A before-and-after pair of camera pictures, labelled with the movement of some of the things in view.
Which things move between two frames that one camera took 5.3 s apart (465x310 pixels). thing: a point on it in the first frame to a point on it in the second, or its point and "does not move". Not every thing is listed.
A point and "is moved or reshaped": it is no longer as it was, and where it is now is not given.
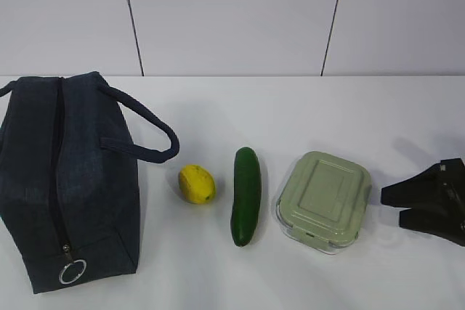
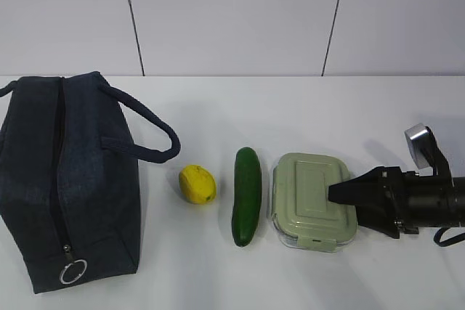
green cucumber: [247, 181] does not move
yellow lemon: [197, 184] does not move
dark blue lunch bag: [70, 191] does not move
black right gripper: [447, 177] to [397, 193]
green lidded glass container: [322, 200] is moved or reshaped
